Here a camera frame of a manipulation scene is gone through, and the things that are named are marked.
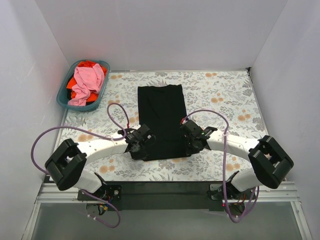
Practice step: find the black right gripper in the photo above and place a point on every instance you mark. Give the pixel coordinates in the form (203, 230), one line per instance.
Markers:
(186, 141)

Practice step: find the orange t shirt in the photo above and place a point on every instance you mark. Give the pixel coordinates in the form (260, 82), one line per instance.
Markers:
(72, 85)

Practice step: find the teal plastic laundry basket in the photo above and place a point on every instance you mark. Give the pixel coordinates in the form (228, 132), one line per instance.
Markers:
(62, 99)

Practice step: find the pink t shirt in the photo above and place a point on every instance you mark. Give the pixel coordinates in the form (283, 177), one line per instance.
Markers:
(86, 82)

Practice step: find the black t shirt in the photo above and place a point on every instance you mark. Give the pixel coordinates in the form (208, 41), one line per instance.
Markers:
(162, 109)

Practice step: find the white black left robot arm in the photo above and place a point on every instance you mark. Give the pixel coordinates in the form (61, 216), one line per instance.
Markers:
(66, 165)

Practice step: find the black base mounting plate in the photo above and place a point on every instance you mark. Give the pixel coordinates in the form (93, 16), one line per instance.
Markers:
(164, 195)

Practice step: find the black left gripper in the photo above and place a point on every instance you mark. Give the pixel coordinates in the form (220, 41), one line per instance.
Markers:
(145, 139)

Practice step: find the aluminium frame rail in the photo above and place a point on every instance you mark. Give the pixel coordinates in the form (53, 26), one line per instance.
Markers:
(66, 215)

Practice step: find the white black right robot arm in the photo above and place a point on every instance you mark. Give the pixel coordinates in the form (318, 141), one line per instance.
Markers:
(270, 164)

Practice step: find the floral patterned table mat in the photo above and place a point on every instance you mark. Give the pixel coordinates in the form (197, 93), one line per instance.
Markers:
(221, 99)

